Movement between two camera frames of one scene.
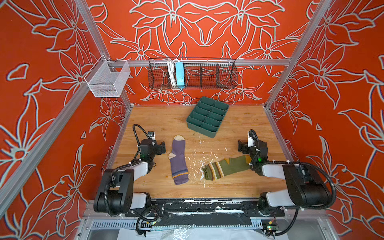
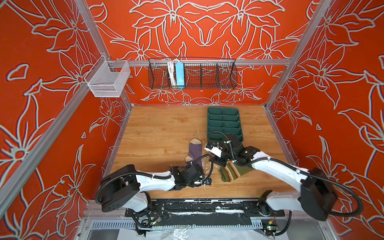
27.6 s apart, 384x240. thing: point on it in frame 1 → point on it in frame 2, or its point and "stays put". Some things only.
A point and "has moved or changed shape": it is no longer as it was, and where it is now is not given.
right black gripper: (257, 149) → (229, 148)
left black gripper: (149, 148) → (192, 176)
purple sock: (178, 161) → (195, 151)
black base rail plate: (204, 212) stays put
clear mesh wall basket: (106, 78) stays put
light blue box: (180, 75) stays put
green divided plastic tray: (206, 116) → (222, 121)
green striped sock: (214, 171) has moved or changed shape
